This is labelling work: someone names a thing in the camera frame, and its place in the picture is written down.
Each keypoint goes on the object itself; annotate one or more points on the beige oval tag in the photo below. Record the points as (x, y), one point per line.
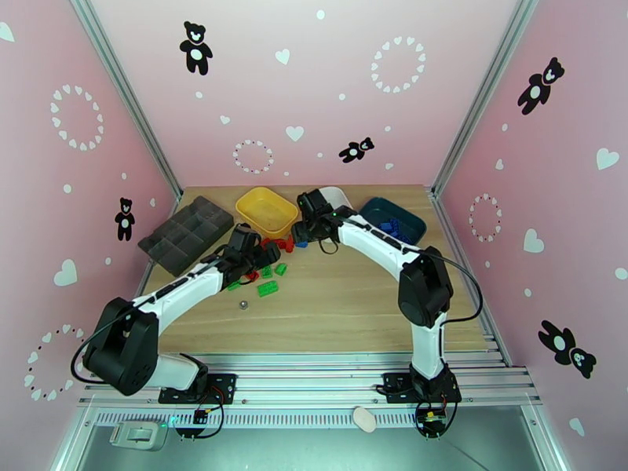
(364, 419)

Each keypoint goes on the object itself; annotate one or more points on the aluminium frame post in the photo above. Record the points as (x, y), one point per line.
(483, 92)
(125, 92)

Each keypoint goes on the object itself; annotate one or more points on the white plastic container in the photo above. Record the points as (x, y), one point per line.
(338, 197)

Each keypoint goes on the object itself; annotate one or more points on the black compartment organizer tray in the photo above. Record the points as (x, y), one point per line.
(186, 229)

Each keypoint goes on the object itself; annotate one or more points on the dark teal plastic container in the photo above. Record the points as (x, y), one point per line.
(387, 207)

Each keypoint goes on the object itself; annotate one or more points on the large green lego brick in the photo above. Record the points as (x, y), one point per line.
(268, 288)

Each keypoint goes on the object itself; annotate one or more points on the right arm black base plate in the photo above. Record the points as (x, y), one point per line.
(395, 386)

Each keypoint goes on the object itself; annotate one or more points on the right aluminium frame post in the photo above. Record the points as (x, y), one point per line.
(483, 92)

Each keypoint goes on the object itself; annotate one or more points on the grey device with green light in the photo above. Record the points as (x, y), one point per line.
(137, 435)

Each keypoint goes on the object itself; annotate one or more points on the yellow plastic container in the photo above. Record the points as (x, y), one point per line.
(267, 209)

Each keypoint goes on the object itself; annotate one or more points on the left aluminium frame post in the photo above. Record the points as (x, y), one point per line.
(125, 92)

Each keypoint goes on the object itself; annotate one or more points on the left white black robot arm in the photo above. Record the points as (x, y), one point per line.
(186, 288)

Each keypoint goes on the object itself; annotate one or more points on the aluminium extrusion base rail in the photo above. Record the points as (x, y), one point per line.
(304, 381)

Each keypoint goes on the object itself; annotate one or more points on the red lego brick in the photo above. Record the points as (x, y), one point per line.
(287, 246)
(269, 243)

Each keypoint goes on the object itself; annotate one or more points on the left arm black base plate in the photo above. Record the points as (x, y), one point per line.
(221, 384)

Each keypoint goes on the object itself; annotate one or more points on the small red lego piece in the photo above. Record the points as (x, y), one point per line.
(252, 276)

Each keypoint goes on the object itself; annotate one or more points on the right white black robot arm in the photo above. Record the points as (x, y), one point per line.
(373, 239)

